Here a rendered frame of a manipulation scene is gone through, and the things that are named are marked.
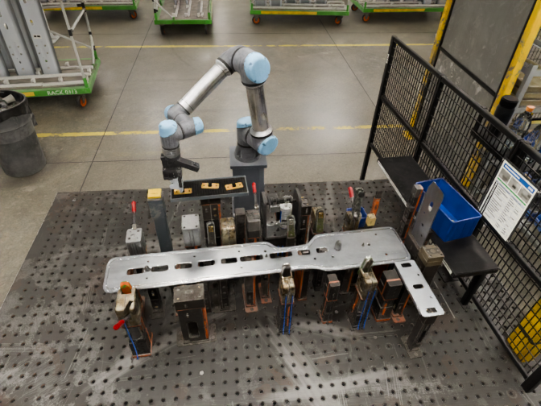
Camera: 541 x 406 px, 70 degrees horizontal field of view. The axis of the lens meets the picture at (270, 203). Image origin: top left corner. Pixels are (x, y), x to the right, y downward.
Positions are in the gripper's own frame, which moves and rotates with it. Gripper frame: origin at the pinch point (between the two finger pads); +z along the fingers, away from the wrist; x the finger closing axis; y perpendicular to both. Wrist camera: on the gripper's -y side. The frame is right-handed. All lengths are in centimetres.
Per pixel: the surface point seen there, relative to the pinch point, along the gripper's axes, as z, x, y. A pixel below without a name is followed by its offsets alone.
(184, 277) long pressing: 17.7, 39.0, 0.8
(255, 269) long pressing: 18, 39, -30
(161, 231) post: 25.2, 1.8, 13.6
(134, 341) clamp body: 36, 56, 24
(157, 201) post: 4.7, 2.4, 12.3
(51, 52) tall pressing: 62, -362, 167
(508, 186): -18, 39, -137
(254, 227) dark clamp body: 14.1, 16.4, -32.6
